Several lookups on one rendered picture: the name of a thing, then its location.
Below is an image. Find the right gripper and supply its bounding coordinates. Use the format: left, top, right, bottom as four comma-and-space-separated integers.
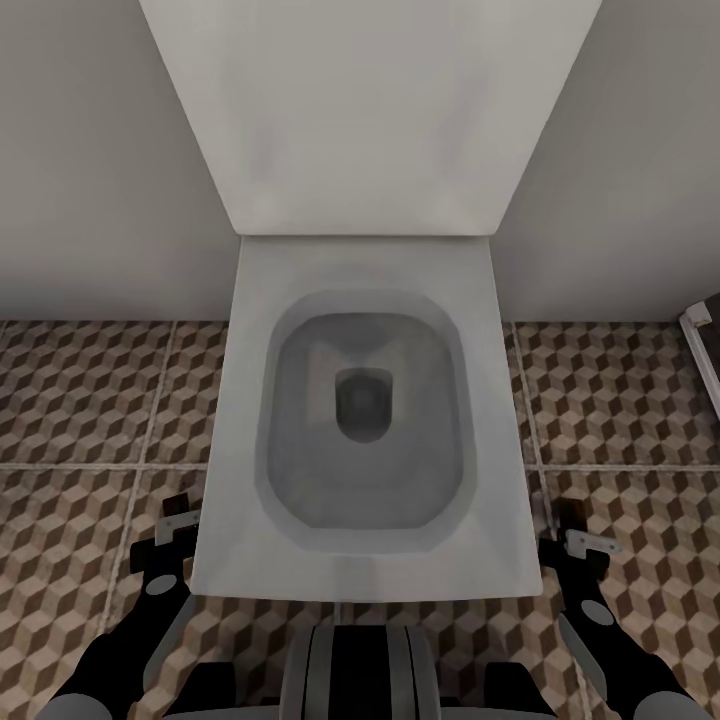
538, 538, 608, 583

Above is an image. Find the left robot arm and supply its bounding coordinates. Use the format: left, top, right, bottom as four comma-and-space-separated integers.
33, 510, 201, 720

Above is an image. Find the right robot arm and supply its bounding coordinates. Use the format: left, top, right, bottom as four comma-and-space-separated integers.
538, 529, 715, 720

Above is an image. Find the mousetrap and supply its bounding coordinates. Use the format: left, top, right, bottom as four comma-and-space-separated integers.
163, 493, 190, 517
556, 497, 588, 535

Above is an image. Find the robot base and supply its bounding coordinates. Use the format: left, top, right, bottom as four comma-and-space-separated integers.
161, 662, 559, 720

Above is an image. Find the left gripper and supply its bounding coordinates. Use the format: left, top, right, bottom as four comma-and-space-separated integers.
130, 526, 197, 574

